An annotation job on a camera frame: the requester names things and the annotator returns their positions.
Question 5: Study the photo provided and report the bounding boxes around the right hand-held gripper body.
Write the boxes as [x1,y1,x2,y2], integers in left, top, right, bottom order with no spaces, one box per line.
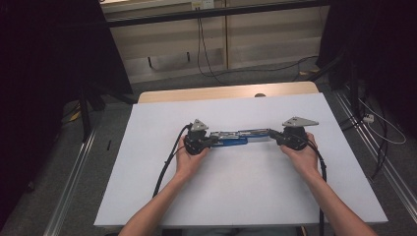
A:
[279,116,320,152]

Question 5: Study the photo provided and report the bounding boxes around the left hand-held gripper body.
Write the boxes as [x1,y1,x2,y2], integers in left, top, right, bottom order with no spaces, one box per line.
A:
[183,118,211,156]

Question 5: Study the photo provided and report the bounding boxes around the blue stapler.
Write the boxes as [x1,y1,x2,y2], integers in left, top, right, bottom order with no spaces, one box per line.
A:
[209,128,273,148]

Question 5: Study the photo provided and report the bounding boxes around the person's left hand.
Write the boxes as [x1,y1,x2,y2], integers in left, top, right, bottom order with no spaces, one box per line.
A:
[175,136,211,179]

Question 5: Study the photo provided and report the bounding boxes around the person's right hand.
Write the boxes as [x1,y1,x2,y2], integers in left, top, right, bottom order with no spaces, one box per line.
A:
[278,132,321,180]

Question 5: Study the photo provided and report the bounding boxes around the wooden table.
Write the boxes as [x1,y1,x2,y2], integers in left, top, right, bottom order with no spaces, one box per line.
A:
[137,81,320,104]

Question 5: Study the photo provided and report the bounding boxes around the white table board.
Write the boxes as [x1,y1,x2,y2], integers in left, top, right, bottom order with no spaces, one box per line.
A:
[93,92,389,229]

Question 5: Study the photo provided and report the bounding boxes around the black metal stand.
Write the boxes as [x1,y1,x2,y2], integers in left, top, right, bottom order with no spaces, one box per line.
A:
[308,48,365,122]
[77,82,139,144]

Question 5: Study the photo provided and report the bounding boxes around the person's grey clothing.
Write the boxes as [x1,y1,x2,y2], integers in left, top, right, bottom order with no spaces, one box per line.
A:
[163,226,308,236]

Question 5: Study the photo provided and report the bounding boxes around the black curtain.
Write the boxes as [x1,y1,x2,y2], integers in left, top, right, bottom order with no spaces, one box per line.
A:
[316,0,417,139]
[0,0,134,227]

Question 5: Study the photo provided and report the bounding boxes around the black horizontal metal bar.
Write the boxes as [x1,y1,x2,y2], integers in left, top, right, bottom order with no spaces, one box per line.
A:
[106,0,330,29]

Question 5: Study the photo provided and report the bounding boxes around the left hand-held gripper black cable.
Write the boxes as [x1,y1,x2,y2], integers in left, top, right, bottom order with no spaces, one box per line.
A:
[151,123,193,199]

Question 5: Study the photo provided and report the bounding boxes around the hand-held gripper black cable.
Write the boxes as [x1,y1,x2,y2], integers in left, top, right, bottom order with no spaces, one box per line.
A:
[151,123,193,199]
[306,141,328,236]

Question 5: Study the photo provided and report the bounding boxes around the right hand-held gripper black cable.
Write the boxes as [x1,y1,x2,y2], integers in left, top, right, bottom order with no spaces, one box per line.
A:
[306,141,328,236]

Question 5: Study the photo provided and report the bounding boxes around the short black wall cable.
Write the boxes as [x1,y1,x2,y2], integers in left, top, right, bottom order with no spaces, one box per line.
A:
[199,18,225,85]

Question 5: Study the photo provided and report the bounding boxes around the black floor cables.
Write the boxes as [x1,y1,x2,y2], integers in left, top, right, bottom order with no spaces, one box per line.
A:
[338,107,389,180]

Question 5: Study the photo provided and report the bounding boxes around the white cable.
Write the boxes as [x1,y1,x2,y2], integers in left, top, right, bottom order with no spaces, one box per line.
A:
[357,97,407,146]

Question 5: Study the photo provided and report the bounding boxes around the long black wall cable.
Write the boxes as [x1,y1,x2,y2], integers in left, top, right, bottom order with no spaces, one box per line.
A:
[196,8,320,80]

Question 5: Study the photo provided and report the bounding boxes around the aluminium floor rail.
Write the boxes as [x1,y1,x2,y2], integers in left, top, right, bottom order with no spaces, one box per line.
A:
[332,88,417,214]
[43,127,97,236]

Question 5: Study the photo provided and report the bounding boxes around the white wall outlet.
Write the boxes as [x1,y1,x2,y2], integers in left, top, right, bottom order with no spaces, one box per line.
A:
[191,0,215,10]

